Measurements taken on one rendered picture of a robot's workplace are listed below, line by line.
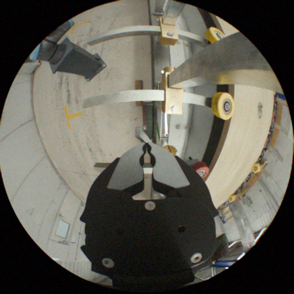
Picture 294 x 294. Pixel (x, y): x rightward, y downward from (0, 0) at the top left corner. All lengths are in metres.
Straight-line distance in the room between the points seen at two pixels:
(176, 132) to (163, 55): 0.42
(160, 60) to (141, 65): 0.75
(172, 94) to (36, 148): 2.78
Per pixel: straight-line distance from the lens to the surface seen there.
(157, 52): 0.46
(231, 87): 0.35
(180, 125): 0.54
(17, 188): 2.73
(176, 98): 0.25
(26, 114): 2.76
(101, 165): 0.38
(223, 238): 0.22
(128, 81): 1.13
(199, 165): 0.34
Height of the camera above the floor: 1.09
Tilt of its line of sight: 60 degrees down
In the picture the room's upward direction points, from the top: 177 degrees clockwise
